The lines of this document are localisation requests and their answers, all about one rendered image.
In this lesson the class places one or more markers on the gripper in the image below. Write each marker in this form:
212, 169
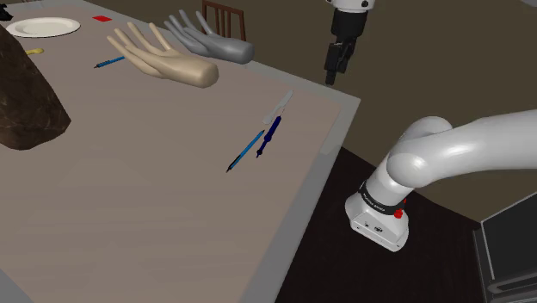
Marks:
347, 23

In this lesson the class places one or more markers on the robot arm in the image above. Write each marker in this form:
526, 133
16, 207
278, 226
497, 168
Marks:
440, 151

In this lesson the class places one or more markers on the white knife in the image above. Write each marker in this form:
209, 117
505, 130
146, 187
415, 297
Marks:
277, 108

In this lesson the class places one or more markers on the dark blue pen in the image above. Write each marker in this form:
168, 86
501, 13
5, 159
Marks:
269, 135

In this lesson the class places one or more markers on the wooden chair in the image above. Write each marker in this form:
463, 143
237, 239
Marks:
224, 19

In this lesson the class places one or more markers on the grey hand model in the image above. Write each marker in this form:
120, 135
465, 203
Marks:
218, 46

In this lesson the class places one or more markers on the beige hand model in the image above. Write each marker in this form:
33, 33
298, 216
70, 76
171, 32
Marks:
176, 67

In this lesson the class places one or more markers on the red flat square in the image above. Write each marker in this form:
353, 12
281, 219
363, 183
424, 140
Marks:
102, 18

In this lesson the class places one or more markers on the dark grey cabinet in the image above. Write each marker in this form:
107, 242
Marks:
509, 256

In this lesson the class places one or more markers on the white plate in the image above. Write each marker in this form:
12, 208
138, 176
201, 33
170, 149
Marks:
42, 27

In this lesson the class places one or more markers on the yellow utensil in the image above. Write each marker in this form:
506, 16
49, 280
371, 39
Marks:
34, 51

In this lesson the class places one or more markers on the dark brown rock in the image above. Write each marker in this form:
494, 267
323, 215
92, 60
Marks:
25, 100

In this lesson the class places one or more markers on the black object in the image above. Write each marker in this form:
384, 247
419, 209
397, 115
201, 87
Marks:
4, 14

